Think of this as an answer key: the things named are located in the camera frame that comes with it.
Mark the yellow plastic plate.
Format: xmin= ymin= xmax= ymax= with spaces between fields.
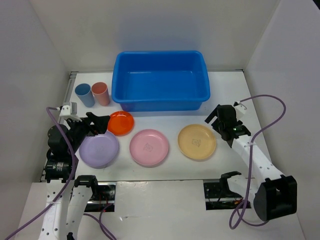
xmin=177 ymin=124 xmax=217 ymax=161

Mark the orange plastic plate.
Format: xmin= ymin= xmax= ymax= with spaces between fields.
xmin=107 ymin=111 xmax=135 ymax=136

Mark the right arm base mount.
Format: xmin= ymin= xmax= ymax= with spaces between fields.
xmin=203 ymin=179 xmax=243 ymax=211

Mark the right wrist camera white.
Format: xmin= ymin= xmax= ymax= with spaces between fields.
xmin=233 ymin=101 xmax=248 ymax=119

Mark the pink plastic plate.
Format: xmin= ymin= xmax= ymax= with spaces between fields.
xmin=129 ymin=129 xmax=169 ymax=167

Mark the salmon pink plastic cup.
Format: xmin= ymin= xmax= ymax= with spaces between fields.
xmin=91 ymin=82 xmax=110 ymax=106

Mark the lilac plastic plate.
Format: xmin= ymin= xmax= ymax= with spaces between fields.
xmin=79 ymin=131 xmax=119 ymax=169

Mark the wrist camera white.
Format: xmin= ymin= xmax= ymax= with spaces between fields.
xmin=59 ymin=102 xmax=77 ymax=118
xmin=233 ymin=101 xmax=248 ymax=119

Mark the purple cable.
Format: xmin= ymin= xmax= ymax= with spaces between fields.
xmin=0 ymin=106 xmax=118 ymax=240
xmin=228 ymin=94 xmax=287 ymax=230

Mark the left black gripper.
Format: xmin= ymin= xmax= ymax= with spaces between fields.
xmin=67 ymin=111 xmax=110 ymax=154

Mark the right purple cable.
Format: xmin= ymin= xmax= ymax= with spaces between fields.
xmin=228 ymin=94 xmax=287 ymax=230

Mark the blue plastic cup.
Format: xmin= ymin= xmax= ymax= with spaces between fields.
xmin=74 ymin=83 xmax=95 ymax=108

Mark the aluminium rail table edge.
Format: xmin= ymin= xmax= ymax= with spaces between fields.
xmin=39 ymin=71 xmax=78 ymax=183

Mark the blue plastic bin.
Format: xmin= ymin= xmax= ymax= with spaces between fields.
xmin=111 ymin=50 xmax=211 ymax=112

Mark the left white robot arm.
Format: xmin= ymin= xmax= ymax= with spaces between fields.
xmin=39 ymin=112 xmax=110 ymax=240

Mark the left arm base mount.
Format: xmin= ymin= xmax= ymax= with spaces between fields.
xmin=84 ymin=181 xmax=116 ymax=213

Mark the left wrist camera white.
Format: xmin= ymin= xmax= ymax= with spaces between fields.
xmin=59 ymin=102 xmax=77 ymax=118

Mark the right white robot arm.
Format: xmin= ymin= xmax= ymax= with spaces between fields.
xmin=205 ymin=103 xmax=298 ymax=222

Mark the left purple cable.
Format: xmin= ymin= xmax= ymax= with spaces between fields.
xmin=0 ymin=106 xmax=118 ymax=240

